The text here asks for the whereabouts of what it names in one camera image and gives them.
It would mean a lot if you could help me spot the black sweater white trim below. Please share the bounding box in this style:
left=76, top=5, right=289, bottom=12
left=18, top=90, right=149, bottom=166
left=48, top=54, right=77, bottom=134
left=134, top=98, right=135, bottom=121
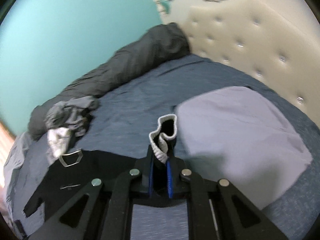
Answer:
left=23, top=114, right=188, bottom=230

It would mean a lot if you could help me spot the folded light grey garment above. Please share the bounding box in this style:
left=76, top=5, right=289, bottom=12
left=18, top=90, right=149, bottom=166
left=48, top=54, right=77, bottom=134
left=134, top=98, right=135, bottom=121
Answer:
left=176, top=86, right=313, bottom=209

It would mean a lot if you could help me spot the light grey blanket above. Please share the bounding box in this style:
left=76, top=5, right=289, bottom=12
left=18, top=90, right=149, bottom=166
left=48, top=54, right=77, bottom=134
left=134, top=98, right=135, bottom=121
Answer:
left=3, top=130, right=32, bottom=221

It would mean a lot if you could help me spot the blue patterned bed sheet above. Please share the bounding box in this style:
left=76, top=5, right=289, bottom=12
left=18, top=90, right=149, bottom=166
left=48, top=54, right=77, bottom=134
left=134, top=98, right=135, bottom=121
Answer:
left=11, top=55, right=319, bottom=239

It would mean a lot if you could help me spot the grey crumpled garment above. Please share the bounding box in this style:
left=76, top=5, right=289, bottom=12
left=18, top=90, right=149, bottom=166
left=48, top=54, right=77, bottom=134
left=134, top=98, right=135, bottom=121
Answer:
left=44, top=96, right=100, bottom=137

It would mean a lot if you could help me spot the pink curtain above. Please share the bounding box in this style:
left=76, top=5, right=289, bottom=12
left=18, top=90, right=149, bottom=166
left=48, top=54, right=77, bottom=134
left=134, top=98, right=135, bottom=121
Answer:
left=0, top=123, right=15, bottom=187

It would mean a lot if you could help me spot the dark grey rolled duvet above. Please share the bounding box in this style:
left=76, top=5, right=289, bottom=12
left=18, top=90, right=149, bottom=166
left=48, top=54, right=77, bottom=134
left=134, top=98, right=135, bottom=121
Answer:
left=28, top=23, right=190, bottom=141

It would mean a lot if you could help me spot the cream tufted headboard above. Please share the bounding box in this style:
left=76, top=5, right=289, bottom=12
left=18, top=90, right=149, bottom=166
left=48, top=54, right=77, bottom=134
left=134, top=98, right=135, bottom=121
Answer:
left=153, top=0, right=319, bottom=123

